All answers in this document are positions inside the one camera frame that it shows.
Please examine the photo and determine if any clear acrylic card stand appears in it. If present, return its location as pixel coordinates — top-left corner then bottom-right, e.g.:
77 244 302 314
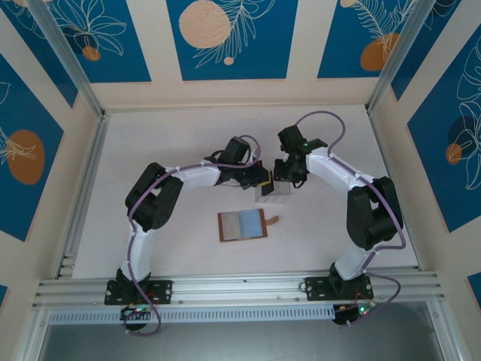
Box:
254 181 293 205

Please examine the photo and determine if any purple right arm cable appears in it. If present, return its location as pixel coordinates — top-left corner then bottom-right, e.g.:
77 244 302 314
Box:
295 111 407 328

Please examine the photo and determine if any long aluminium base rail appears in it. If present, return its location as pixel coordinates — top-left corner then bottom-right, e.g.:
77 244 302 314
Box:
32 265 448 308

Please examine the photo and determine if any aluminium side rail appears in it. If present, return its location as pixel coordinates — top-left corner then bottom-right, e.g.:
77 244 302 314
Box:
56 111 112 270
367 108 421 270

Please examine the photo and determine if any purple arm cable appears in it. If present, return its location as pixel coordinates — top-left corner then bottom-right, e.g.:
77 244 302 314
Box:
295 111 407 328
123 134 263 338

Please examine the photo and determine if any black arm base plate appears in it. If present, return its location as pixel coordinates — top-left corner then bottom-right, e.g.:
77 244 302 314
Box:
104 279 174 305
304 275 376 302

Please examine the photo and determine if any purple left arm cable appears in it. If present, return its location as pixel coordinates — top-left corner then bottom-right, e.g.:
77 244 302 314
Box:
123 134 263 338

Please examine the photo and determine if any black controller board green light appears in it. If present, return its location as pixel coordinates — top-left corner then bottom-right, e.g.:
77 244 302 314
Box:
119 305 153 321
332 303 375 327

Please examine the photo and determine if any blue floral wall panel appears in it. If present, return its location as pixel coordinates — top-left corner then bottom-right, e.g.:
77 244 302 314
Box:
166 0 300 81
0 54 65 242
390 0 481 102
48 0 152 84
407 35 481 234
317 0 418 79
0 0 79 109

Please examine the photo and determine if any grey sheet metal panel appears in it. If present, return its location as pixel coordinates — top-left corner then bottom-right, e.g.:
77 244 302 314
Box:
37 321 443 361

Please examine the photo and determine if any brown leather card holder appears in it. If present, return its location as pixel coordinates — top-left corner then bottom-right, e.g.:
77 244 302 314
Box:
216 209 281 244

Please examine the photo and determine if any aluminium frame post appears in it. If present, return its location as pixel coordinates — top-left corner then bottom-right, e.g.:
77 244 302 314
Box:
26 0 106 120
426 300 465 361
366 0 462 114
18 306 50 361

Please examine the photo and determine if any grey slotted cable duct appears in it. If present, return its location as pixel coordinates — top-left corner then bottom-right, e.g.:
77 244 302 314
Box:
47 305 336 325

